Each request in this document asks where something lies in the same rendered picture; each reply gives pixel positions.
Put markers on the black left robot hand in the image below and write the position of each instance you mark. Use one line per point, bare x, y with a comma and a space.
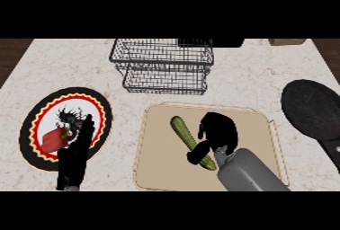
72, 155

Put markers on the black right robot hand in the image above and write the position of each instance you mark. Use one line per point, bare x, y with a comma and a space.
219, 128

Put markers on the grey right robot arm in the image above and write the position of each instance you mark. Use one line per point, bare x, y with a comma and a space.
247, 172

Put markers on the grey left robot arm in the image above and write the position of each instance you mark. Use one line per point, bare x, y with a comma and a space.
71, 188

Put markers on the green squash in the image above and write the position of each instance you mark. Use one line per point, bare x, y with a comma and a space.
188, 137

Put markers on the beige tray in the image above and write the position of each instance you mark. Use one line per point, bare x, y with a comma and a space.
167, 167

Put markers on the red bell pepper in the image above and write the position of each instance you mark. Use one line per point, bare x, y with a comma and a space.
53, 140

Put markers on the black rimmed decorated plate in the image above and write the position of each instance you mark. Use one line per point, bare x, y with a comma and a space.
46, 119

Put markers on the black frying pan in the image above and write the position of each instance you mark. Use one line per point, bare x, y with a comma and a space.
313, 110

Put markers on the brown wooden box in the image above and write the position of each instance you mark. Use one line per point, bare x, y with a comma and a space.
287, 41

